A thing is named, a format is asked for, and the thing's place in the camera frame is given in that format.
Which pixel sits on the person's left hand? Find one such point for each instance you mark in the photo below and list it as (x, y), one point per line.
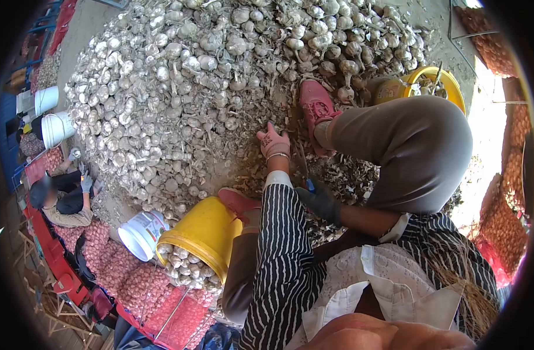
(275, 144)

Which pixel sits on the person's right hand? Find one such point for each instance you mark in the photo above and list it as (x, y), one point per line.
(324, 204)

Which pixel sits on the person's right fingers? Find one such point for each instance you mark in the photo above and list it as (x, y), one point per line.
(307, 197)

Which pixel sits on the person's left fingers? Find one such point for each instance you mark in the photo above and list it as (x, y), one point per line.
(270, 130)

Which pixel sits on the litter of garlic stem trimmings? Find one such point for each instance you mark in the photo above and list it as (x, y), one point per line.
(350, 175)

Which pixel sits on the pile of untrimmed garlic bulbs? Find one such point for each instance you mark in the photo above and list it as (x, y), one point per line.
(184, 87)

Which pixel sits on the person's legs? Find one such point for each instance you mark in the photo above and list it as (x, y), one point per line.
(402, 153)

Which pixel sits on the yellow plastic bucket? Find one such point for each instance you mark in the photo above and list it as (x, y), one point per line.
(451, 85)
(201, 229)

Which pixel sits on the person's body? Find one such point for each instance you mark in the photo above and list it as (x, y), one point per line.
(381, 284)

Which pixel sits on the heap of trimmed garlic heads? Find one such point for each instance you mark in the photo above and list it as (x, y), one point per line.
(186, 264)

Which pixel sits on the white printed plastic bucket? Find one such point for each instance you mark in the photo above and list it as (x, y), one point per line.
(146, 229)

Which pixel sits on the stack of red mesh garlic sacks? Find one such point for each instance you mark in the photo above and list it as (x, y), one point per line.
(131, 280)

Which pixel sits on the stack of orange mesh garlic sacks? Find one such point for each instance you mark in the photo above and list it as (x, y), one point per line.
(503, 227)

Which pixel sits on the plain white plastic bucket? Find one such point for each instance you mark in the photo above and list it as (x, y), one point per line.
(57, 129)
(46, 99)

